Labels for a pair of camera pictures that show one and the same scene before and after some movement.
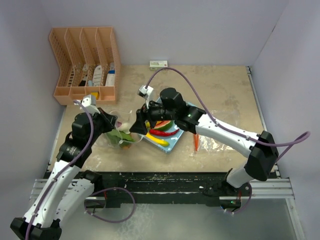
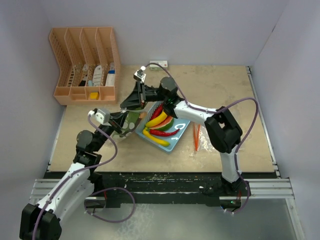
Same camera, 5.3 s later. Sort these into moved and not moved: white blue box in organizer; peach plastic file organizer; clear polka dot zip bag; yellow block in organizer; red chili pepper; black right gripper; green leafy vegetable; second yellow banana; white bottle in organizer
Moved: black right gripper; green leafy vegetable; clear polka dot zip bag
Not moved: red chili pepper; yellow block in organizer; peach plastic file organizer; white blue box in organizer; white bottle in organizer; second yellow banana
